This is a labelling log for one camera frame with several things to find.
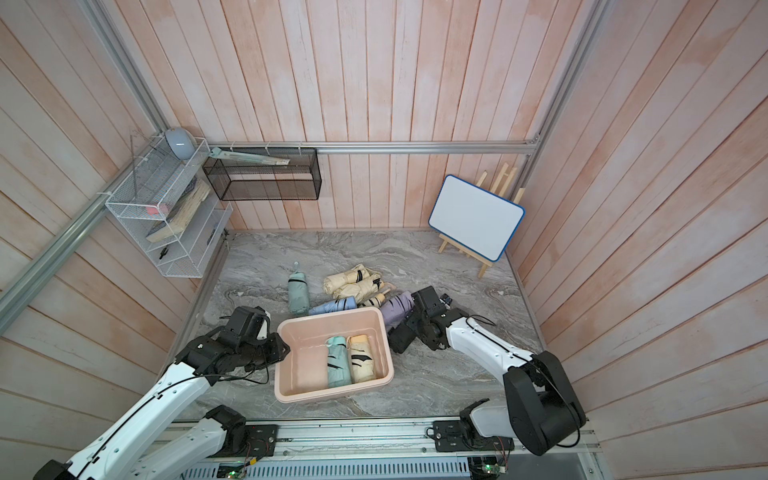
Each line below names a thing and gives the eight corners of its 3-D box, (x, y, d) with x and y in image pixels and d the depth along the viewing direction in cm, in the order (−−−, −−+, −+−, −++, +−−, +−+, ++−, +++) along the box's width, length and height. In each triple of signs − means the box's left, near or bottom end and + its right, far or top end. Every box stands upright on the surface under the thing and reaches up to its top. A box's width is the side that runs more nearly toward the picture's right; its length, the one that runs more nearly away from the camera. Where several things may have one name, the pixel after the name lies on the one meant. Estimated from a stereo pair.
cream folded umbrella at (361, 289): (341, 312, 98) (339, 304, 94) (334, 297, 102) (332, 289, 98) (385, 293, 103) (385, 285, 99) (377, 280, 107) (377, 271, 102)
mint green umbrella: (289, 317, 98) (287, 313, 96) (288, 268, 111) (286, 263, 109) (310, 313, 99) (308, 309, 96) (306, 265, 112) (305, 260, 109)
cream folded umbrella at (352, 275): (328, 298, 102) (326, 290, 97) (323, 287, 105) (321, 278, 100) (370, 281, 106) (370, 272, 102) (364, 271, 109) (364, 262, 105)
